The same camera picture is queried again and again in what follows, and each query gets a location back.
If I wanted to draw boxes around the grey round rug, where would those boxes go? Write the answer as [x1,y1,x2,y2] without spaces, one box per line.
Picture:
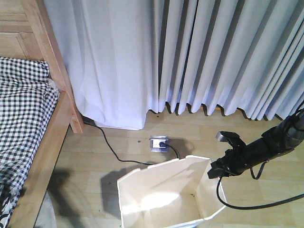
[34,192,57,228]

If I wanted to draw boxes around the grey curtain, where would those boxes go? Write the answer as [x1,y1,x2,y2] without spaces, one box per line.
[45,0,304,130]

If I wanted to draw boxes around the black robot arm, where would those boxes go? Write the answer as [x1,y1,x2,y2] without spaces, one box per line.
[208,108,304,179]

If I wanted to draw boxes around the black power cord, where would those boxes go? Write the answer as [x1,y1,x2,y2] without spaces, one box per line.
[83,117,181,166]

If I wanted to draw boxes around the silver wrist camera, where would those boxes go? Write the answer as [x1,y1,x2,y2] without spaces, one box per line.
[216,131,240,144]

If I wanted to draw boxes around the black white checkered bedding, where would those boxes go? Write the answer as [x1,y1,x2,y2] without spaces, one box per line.
[0,57,59,228]

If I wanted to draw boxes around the wooden bed frame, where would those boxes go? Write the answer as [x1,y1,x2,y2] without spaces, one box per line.
[0,0,84,228]

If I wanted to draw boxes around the floor power outlet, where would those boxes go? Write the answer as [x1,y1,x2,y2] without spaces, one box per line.
[149,135,169,152]

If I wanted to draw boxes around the white plastic trash bin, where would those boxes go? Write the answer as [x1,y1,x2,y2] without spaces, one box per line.
[117,155,225,228]

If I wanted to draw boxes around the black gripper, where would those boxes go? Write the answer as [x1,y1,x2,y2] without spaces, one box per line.
[208,143,252,179]

